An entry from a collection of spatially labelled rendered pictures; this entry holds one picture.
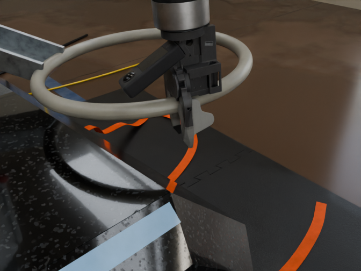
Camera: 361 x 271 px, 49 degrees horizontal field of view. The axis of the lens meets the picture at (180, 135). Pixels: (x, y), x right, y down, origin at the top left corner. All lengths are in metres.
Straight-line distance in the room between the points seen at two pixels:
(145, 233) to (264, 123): 1.94
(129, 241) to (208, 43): 0.34
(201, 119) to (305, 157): 1.59
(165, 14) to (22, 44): 0.53
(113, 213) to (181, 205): 0.12
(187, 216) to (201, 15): 0.33
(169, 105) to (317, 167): 1.58
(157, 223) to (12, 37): 0.63
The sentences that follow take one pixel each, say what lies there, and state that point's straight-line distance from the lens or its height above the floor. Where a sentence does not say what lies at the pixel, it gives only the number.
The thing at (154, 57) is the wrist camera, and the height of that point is 1.00.
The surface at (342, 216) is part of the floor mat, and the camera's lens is 1.91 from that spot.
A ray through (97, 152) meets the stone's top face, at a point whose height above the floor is 0.80.
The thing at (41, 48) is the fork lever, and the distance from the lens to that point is 1.05.
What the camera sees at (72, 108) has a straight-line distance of 0.73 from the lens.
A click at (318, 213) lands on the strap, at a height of 0.02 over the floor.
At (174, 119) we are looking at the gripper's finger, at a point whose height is 0.87.
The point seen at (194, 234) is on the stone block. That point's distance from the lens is 0.70.
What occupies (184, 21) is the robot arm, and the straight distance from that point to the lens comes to 0.61.
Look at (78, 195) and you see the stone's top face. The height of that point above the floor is 0.80.
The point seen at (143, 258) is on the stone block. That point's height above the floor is 0.76.
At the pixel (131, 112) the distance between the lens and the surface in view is 0.68.
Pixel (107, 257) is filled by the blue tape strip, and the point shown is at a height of 0.78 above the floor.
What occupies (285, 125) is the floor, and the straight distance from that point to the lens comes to 2.52.
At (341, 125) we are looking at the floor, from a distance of 2.64.
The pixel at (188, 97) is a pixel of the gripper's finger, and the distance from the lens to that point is 0.65.
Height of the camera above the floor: 1.23
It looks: 32 degrees down
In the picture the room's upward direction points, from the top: straight up
